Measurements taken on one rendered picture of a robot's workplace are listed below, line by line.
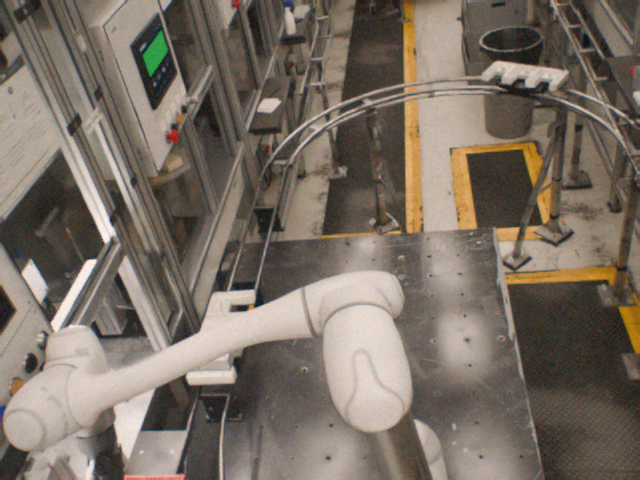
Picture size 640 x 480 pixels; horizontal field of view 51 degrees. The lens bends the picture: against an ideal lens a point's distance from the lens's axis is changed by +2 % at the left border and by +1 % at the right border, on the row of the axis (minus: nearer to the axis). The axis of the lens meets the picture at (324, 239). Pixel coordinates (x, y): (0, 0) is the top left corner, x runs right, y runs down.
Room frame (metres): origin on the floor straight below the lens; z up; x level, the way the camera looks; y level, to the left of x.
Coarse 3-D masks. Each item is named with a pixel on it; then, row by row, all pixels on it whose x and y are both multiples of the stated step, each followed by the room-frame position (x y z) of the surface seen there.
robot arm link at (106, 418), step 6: (102, 414) 0.87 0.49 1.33; (108, 414) 0.88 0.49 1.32; (114, 414) 0.89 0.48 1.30; (102, 420) 0.86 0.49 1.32; (108, 420) 0.87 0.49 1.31; (114, 420) 0.88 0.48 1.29; (90, 426) 0.85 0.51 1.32; (96, 426) 0.85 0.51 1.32; (102, 426) 0.86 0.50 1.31; (108, 426) 0.86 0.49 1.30; (78, 432) 0.85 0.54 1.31; (84, 432) 0.85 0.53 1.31; (90, 432) 0.85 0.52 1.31; (96, 432) 0.85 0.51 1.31
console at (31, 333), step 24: (0, 264) 1.03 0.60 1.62; (24, 288) 1.05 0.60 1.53; (24, 312) 1.01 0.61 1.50; (0, 336) 0.93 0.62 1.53; (24, 336) 0.98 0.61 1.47; (48, 336) 1.02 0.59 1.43; (0, 360) 0.91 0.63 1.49; (24, 360) 0.95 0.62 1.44; (0, 384) 0.88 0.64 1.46; (24, 384) 0.92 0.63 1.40; (0, 432) 0.82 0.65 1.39
